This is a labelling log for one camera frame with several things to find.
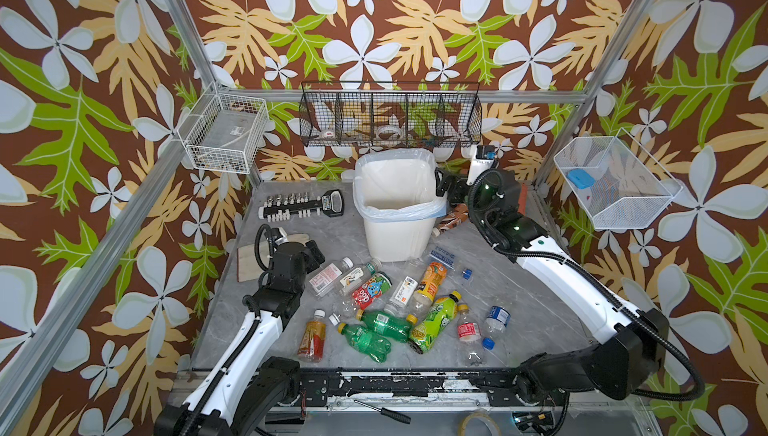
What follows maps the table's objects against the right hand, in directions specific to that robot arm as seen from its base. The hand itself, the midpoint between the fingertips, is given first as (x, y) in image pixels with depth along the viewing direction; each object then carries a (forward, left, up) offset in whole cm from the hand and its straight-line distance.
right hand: (449, 169), depth 74 cm
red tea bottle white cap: (-34, +36, -30) cm, 58 cm away
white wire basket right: (+3, -49, -8) cm, 50 cm away
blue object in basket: (+7, -42, -11) cm, 44 cm away
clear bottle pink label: (-15, +34, -31) cm, 49 cm away
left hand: (-10, +39, -18) cm, 44 cm away
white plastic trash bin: (-7, +11, -22) cm, 26 cm away
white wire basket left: (+19, +63, -1) cm, 66 cm away
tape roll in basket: (+28, +14, -9) cm, 33 cm away
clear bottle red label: (-32, -7, -37) cm, 49 cm away
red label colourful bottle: (-18, +21, -31) cm, 42 cm away
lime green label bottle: (-27, +3, -31) cm, 41 cm away
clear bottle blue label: (-27, -14, -31) cm, 43 cm away
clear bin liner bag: (+11, +12, -16) cm, 23 cm away
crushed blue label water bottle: (-8, -4, -31) cm, 32 cm away
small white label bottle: (-19, +12, -32) cm, 39 cm away
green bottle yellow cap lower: (-34, +19, -31) cm, 50 cm away
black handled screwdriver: (-48, +16, -35) cm, 61 cm away
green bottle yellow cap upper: (-28, +16, -31) cm, 45 cm away
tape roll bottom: (-49, -7, -31) cm, 59 cm away
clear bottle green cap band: (-13, +25, -30) cm, 41 cm away
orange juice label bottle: (-20, +5, -32) cm, 38 cm away
